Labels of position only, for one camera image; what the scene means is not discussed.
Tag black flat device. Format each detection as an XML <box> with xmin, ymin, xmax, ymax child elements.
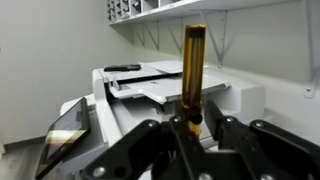
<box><xmin>103</xmin><ymin>64</ymin><xmax>142</xmax><ymax>73</ymax></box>

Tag yellow pen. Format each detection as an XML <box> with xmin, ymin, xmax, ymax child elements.
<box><xmin>179</xmin><ymin>24</ymin><xmax>207</xmax><ymax>138</ymax></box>

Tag white shelf bracket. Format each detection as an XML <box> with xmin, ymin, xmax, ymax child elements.
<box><xmin>199</xmin><ymin>9</ymin><xmax>228</xmax><ymax>68</ymax></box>
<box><xmin>144</xmin><ymin>20</ymin><xmax>161</xmax><ymax>52</ymax></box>
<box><xmin>132</xmin><ymin>23</ymin><xmax>146</xmax><ymax>48</ymax></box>
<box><xmin>302</xmin><ymin>0</ymin><xmax>318</xmax><ymax>100</ymax></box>
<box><xmin>167</xmin><ymin>18</ymin><xmax>185</xmax><ymax>56</ymax></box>

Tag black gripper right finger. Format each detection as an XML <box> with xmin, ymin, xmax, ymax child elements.
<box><xmin>204</xmin><ymin>99</ymin><xmax>320</xmax><ymax>180</ymax></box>

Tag white and black copier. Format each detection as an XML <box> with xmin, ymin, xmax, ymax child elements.
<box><xmin>34</xmin><ymin>59</ymin><xmax>268</xmax><ymax>180</ymax></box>

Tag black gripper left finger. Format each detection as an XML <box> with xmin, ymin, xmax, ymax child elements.
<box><xmin>82</xmin><ymin>115</ymin><xmax>205</xmax><ymax>180</ymax></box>

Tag black copier touchscreen panel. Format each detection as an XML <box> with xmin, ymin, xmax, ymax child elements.
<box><xmin>34</xmin><ymin>96</ymin><xmax>92</xmax><ymax>180</ymax></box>

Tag white wall shelf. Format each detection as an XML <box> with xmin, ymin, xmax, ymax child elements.
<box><xmin>108</xmin><ymin>0</ymin><xmax>320</xmax><ymax>28</ymax></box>

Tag white mail sorter cubbies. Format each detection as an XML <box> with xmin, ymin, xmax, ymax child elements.
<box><xmin>106</xmin><ymin>0</ymin><xmax>188</xmax><ymax>23</ymax></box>

